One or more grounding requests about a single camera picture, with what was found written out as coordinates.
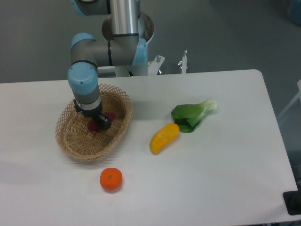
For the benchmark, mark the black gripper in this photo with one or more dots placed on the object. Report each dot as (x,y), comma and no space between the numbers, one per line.
(102,122)

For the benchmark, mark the purple sweet potato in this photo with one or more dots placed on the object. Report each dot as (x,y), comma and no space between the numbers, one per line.
(92,125)

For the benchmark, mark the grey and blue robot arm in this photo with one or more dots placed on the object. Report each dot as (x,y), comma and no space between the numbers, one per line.
(126,47)

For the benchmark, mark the woven wicker basket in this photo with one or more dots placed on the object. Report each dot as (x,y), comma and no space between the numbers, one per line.
(72,133)

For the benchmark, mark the orange mandarin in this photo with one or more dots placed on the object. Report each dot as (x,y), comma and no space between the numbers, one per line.
(111,179)

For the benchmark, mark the green bok choy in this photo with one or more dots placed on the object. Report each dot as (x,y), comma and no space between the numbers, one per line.
(189,116)

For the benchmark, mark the black device at table corner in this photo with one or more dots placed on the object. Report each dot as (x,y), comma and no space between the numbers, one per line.
(293,202)

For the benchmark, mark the white metal base frame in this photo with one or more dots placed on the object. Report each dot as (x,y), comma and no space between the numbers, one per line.
(150,68)

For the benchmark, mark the white frame at right edge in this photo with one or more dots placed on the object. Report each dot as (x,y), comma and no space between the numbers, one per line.
(288,107)

